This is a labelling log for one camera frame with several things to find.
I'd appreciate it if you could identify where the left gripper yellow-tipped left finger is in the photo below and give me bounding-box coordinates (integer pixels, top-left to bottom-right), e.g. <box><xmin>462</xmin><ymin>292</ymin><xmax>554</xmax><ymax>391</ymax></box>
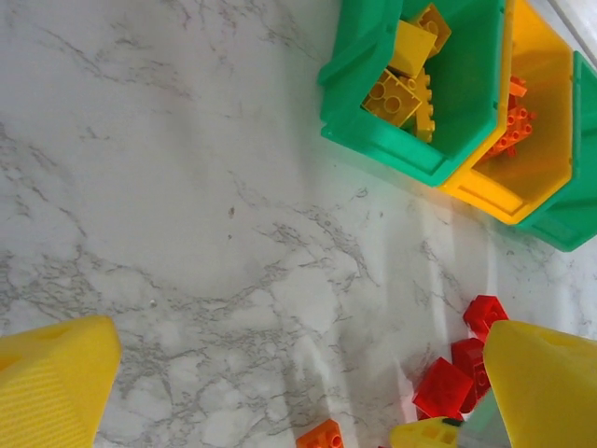
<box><xmin>0</xmin><ymin>315</ymin><xmax>123</xmax><ymax>448</ymax></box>

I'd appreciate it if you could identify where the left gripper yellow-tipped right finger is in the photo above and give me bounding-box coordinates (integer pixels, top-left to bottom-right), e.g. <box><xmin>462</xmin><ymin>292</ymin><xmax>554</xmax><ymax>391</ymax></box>
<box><xmin>482</xmin><ymin>319</ymin><xmax>597</xmax><ymax>448</ymax></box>

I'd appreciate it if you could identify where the long orange lego brick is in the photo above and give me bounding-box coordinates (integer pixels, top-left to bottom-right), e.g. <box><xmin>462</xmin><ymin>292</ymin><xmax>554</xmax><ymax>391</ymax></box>
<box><xmin>482</xmin><ymin>105</ymin><xmax>537</xmax><ymax>162</ymax></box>

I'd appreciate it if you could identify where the yellow lego slope brick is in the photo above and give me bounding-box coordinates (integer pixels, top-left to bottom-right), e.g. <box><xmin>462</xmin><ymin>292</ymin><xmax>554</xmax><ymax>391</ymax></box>
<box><xmin>389</xmin><ymin>21</ymin><xmax>439</xmax><ymax>79</ymax></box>

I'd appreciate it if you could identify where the red lego brick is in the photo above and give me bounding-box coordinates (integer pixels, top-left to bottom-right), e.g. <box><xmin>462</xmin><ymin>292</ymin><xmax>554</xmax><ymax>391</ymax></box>
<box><xmin>411</xmin><ymin>357</ymin><xmax>475</xmax><ymax>420</ymax></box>
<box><xmin>462</xmin><ymin>294</ymin><xmax>510</xmax><ymax>342</ymax></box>
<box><xmin>450</xmin><ymin>337</ymin><xmax>493</xmax><ymax>414</ymax></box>

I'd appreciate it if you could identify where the green plastic bin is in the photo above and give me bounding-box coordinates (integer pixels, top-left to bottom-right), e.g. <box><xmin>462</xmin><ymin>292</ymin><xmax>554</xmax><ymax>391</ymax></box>
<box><xmin>515</xmin><ymin>50</ymin><xmax>597</xmax><ymax>253</ymax></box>
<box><xmin>317</xmin><ymin>0</ymin><xmax>507</xmax><ymax>188</ymax></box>

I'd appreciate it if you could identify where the yellow plastic bin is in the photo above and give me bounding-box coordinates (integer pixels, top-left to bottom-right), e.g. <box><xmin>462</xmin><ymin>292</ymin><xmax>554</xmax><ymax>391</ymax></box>
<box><xmin>440</xmin><ymin>0</ymin><xmax>575</xmax><ymax>226</ymax></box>

